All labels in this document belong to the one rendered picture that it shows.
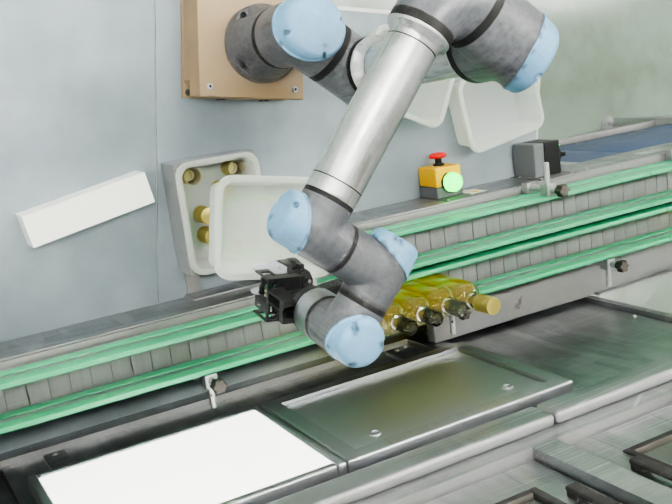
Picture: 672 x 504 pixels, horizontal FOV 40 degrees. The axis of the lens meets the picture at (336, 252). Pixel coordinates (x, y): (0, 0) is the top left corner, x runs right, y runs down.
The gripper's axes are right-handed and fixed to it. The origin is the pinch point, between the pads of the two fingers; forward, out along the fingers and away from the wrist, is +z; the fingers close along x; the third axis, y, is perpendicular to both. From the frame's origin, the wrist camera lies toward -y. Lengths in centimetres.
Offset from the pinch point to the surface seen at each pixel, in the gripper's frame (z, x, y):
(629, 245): 17, 7, -101
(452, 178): 28, -8, -55
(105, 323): 27.5, 16.7, 21.6
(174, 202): 32.1, -5.1, 6.9
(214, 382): 6.8, 22.3, 7.4
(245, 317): 13.9, 13.3, -1.2
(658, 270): 22, 16, -118
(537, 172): 30, -9, -81
